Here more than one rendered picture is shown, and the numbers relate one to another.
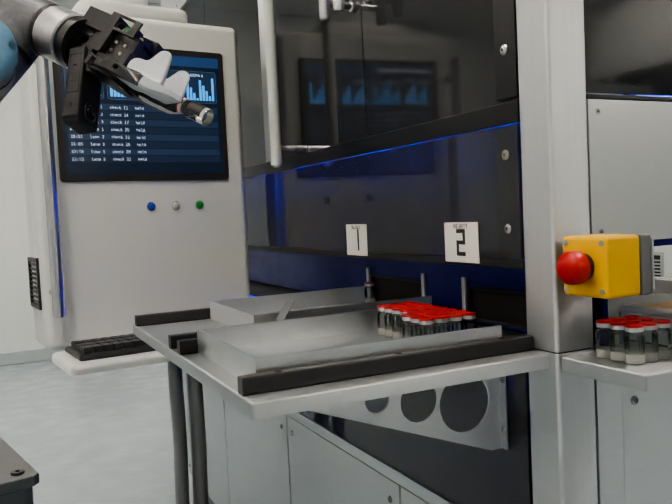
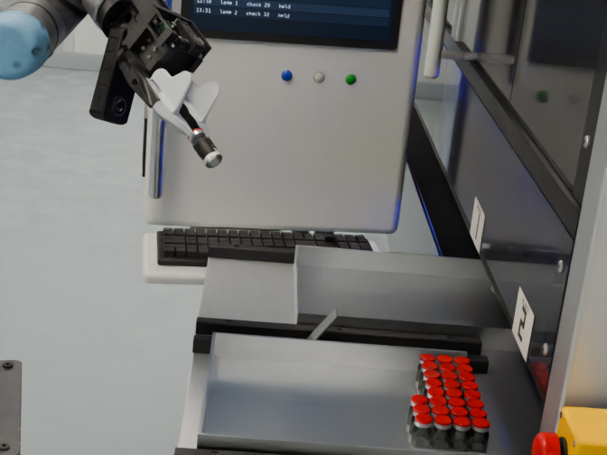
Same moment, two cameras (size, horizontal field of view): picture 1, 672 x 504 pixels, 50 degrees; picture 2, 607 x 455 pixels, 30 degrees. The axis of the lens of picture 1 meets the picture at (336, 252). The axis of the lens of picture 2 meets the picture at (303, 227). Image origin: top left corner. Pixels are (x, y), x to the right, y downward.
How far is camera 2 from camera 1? 0.68 m
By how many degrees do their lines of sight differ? 28
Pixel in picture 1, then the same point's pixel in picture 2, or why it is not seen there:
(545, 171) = (574, 320)
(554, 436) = not seen: outside the picture
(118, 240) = (239, 112)
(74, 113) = (99, 110)
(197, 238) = (340, 121)
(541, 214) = (562, 362)
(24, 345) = not seen: hidden behind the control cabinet
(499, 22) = (592, 103)
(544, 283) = not seen: hidden behind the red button
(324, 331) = (359, 361)
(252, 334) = (273, 348)
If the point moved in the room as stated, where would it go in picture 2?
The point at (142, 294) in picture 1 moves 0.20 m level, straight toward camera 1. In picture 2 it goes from (259, 180) to (237, 213)
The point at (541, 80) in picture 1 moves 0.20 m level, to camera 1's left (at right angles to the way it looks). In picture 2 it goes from (592, 215) to (403, 173)
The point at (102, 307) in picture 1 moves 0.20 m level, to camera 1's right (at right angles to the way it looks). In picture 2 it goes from (210, 188) to (306, 210)
